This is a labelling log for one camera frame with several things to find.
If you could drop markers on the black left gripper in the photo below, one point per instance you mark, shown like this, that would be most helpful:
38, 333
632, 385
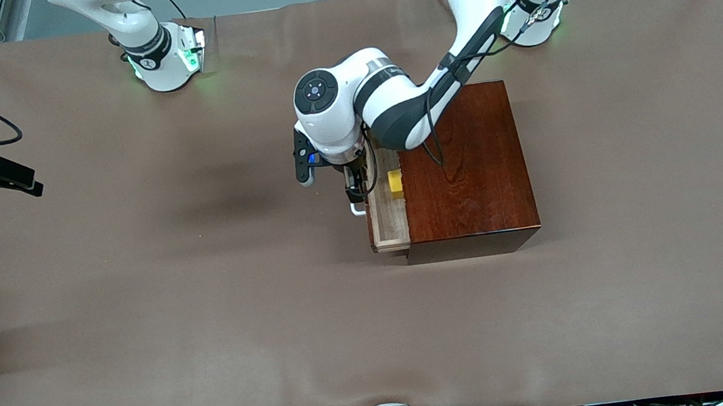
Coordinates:
352, 178

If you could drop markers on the yellow block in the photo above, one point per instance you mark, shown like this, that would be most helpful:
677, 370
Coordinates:
394, 182

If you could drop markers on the wooden drawer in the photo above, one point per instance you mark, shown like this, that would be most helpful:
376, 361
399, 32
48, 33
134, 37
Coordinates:
388, 224

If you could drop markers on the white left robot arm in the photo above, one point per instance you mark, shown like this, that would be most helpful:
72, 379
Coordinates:
340, 130

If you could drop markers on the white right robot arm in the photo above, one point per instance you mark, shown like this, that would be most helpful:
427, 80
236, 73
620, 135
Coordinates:
162, 69

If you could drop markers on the dark brown wooden cabinet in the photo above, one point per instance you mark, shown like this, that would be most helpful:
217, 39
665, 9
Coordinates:
468, 184

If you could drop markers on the brown table cover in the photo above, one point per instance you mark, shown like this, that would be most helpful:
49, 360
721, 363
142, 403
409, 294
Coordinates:
282, 341

